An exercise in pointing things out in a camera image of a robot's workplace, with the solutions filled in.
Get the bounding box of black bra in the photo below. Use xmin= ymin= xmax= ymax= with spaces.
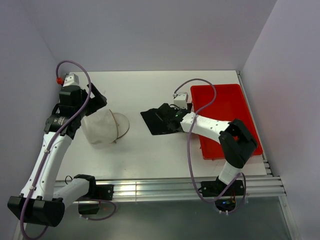
xmin=140 ymin=103 xmax=181 ymax=136

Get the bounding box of white mesh laundry bag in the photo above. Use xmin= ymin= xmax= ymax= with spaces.
xmin=81 ymin=108 xmax=130 ymax=149

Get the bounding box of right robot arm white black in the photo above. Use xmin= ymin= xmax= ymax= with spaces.
xmin=158 ymin=103 xmax=258 ymax=195

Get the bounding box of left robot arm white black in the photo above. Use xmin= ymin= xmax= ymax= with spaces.
xmin=7 ymin=83 xmax=107 ymax=227

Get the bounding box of red plastic tray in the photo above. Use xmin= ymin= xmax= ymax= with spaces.
xmin=190 ymin=84 xmax=263 ymax=160

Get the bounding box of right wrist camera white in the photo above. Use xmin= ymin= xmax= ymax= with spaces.
xmin=173 ymin=92 xmax=189 ymax=110

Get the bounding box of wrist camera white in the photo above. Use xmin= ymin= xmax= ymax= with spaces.
xmin=56 ymin=73 xmax=80 ymax=87
xmin=173 ymin=92 xmax=189 ymax=110

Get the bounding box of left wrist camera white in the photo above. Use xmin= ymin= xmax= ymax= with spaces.
xmin=56 ymin=73 xmax=80 ymax=87

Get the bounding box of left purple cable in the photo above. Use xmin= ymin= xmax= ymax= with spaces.
xmin=19 ymin=59 xmax=118 ymax=240

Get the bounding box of purple cable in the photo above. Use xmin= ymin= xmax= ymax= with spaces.
xmin=19 ymin=59 xmax=118 ymax=240
xmin=173 ymin=78 xmax=247 ymax=214

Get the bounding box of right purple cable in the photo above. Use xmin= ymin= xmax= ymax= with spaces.
xmin=173 ymin=78 xmax=247 ymax=214

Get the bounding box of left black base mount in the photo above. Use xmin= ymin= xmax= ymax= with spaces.
xmin=66 ymin=174 xmax=117 ymax=221

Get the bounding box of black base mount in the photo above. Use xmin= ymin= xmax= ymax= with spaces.
xmin=198 ymin=178 xmax=247 ymax=215
xmin=66 ymin=174 xmax=117 ymax=221

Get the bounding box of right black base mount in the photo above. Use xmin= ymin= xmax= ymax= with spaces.
xmin=198 ymin=178 xmax=247 ymax=215

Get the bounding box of aluminium frame rail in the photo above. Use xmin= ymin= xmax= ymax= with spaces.
xmin=96 ymin=175 xmax=286 ymax=203

